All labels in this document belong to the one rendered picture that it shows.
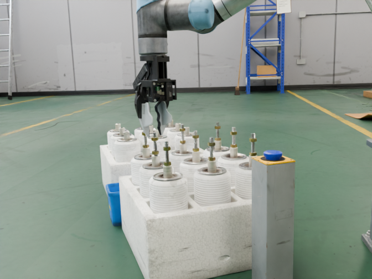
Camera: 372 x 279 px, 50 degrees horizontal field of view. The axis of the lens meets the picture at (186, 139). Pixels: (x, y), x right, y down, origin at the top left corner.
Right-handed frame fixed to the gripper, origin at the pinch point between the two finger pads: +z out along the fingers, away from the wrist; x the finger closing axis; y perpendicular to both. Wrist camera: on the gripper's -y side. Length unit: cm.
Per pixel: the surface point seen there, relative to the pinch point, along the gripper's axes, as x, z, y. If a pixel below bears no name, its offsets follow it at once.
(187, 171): 7.2, 11.5, 5.4
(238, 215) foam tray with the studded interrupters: 10.2, 19.4, 23.3
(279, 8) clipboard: 433, -99, -374
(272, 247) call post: 8.8, 22.5, 36.4
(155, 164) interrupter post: -0.6, 9.1, 1.5
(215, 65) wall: 397, -14, -497
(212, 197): 5.8, 15.1, 18.8
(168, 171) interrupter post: -3.4, 8.2, 13.0
